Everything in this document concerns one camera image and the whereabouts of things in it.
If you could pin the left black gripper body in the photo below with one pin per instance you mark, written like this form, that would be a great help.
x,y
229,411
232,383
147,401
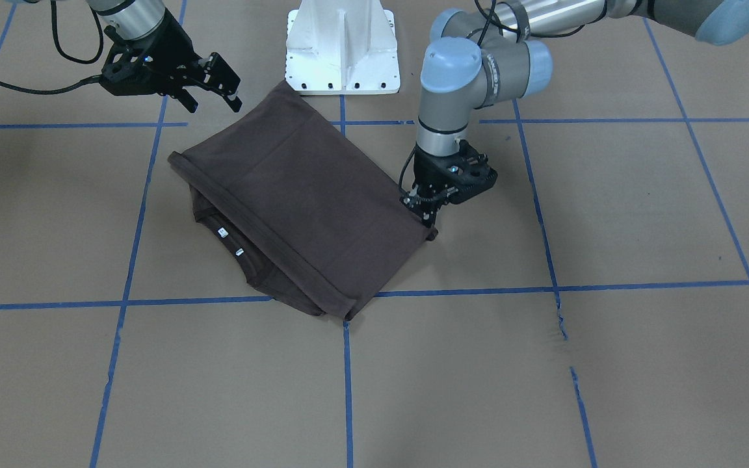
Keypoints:
x,y
424,174

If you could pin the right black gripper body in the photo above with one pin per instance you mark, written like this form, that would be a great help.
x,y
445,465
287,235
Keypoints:
x,y
174,50

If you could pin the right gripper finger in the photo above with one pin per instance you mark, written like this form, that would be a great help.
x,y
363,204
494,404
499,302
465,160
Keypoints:
x,y
187,100
233,102

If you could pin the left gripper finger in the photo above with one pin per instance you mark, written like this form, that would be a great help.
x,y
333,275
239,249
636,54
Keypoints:
x,y
428,216

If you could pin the brown t-shirt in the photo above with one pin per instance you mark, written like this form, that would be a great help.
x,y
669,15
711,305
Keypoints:
x,y
311,220

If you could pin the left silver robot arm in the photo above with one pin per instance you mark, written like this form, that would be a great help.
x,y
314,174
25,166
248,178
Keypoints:
x,y
477,59

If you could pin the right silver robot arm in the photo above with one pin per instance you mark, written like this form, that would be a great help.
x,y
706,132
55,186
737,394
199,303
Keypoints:
x,y
133,19

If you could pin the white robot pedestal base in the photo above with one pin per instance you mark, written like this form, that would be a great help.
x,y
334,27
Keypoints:
x,y
342,47

